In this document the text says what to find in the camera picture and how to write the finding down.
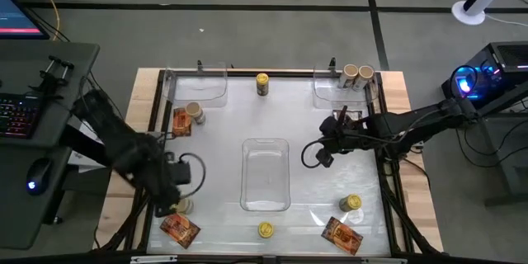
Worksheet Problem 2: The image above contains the left camera black cable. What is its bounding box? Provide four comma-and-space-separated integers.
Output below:
177, 152, 207, 200

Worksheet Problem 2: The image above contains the black computer mouse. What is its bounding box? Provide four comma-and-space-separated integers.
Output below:
25, 158, 54, 196

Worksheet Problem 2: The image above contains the backlit black keyboard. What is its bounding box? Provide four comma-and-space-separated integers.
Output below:
0, 92, 44, 140

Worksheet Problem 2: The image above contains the camera black cable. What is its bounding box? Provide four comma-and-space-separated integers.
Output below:
300, 138, 331, 170
177, 152, 207, 200

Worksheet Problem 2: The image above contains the dark grey desk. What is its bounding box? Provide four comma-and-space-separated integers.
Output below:
0, 40, 101, 252

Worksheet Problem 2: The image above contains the computer monitor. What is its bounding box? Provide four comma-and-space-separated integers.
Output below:
0, 0, 50, 41

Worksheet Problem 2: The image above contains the large clear plastic bin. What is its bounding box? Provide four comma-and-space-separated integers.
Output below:
239, 137, 291, 213

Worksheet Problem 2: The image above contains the tan lid spice jar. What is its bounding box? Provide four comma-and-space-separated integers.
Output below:
185, 101, 207, 126
177, 197, 196, 215
351, 64, 375, 92
337, 64, 360, 90

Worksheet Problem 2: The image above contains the yellow lid spice jar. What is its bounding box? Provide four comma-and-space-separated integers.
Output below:
255, 72, 271, 97
338, 193, 364, 213
257, 221, 276, 239

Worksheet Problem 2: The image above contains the yellow cable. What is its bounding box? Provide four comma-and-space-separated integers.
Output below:
26, 0, 61, 42

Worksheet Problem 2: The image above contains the black table frame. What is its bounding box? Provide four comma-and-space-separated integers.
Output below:
94, 68, 445, 264

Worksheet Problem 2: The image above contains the black computer case with lights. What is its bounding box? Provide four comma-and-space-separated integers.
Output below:
440, 40, 528, 111

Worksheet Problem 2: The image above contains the orange spice packet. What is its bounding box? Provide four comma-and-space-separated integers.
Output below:
332, 109, 364, 129
159, 210, 202, 250
320, 215, 365, 257
172, 106, 193, 138

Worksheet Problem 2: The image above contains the right camera black cable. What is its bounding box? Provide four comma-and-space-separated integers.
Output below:
300, 138, 331, 170

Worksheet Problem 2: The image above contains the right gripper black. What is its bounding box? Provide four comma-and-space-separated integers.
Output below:
319, 106, 366, 156

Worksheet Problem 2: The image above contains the small clear plastic bin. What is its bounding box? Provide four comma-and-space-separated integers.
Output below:
312, 64, 380, 111
163, 64, 229, 109

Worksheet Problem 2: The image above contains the black clamp stand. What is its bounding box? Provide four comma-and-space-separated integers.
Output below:
27, 54, 76, 101

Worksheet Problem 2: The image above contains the silver metal bracket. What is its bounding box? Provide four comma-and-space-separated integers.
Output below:
130, 254, 179, 264

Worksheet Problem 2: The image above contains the white fan cable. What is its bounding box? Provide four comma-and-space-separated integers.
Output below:
484, 12, 528, 29

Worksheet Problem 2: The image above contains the grey equipment stand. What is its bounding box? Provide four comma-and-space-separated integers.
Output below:
455, 82, 528, 207

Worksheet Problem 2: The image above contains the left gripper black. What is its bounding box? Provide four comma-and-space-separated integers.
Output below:
151, 171, 182, 218

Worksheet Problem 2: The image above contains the white box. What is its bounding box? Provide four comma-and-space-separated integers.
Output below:
68, 119, 115, 173

